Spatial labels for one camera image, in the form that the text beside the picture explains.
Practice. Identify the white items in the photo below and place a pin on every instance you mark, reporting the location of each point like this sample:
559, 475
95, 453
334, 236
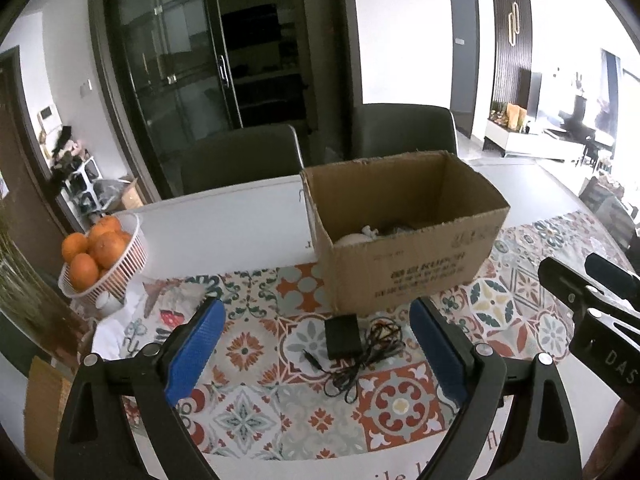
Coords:
352, 239

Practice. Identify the white slatted fruit basket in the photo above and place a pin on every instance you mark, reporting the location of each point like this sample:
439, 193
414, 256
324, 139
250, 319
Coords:
125, 265

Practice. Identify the dark grey chair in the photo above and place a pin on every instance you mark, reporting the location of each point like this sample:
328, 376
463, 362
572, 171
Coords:
240, 160
405, 132

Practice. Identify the dark slatted wall panel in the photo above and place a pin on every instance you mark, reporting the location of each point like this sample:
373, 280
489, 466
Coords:
510, 35

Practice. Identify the small white cup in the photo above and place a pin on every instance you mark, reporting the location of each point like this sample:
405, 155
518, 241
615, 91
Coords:
108, 303

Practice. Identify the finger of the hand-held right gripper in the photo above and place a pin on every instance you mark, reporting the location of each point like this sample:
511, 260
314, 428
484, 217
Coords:
612, 275
565, 280

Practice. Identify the white wall intercom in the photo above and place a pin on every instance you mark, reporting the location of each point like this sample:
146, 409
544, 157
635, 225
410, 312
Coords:
48, 111

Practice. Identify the brown cardboard box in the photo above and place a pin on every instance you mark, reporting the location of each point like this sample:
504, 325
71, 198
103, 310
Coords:
415, 265

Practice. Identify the patterned table mat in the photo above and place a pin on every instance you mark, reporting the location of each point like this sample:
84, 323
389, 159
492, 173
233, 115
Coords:
300, 410

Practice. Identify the dark furniture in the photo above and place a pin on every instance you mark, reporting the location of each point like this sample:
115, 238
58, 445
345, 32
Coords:
607, 210

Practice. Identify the black framed glass door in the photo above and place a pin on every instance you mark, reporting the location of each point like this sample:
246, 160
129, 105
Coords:
200, 60

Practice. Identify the white tv console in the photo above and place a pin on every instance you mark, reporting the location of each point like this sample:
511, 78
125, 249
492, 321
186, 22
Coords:
540, 142

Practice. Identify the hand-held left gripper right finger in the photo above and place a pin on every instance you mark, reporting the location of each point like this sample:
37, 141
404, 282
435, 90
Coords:
440, 355

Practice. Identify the wall light switch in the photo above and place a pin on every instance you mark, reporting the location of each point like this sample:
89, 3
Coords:
87, 86

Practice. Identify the brown cardboard piece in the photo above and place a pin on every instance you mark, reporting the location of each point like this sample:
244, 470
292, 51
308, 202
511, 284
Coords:
45, 410

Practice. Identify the grey door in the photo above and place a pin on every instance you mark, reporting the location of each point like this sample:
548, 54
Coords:
462, 60

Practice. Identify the orange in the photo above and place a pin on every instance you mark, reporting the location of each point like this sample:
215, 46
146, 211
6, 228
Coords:
126, 237
106, 223
83, 271
109, 250
75, 247

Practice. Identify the white shoe shelf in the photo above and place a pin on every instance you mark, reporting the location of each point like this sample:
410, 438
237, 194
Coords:
82, 187

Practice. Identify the brown wooden door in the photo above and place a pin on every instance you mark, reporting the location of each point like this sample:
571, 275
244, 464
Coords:
25, 160

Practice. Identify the small cardboard box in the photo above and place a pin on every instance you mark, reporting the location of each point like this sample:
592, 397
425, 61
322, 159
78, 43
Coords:
131, 194

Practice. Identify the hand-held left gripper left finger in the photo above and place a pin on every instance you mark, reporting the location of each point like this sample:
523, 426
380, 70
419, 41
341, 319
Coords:
195, 350

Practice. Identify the white printed cloth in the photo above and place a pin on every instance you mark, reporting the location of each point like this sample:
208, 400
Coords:
135, 325

